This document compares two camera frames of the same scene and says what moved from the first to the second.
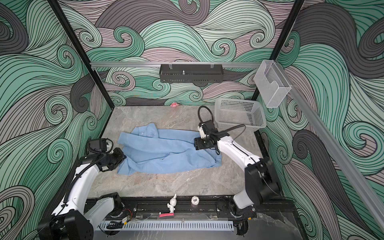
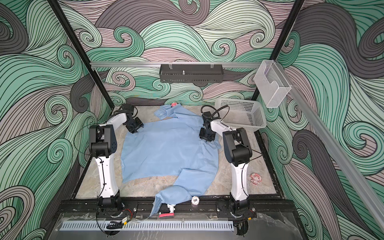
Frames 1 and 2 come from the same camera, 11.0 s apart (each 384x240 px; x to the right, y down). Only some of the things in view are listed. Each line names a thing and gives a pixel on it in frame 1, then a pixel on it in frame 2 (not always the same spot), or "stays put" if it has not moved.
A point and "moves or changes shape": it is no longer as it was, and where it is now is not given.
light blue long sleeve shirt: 147,149 moves or changes shape
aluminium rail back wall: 171,65 stays put
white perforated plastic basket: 231,112 stays put
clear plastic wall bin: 272,85 stays put
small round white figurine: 195,200 stays put
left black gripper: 121,157 to 139,124
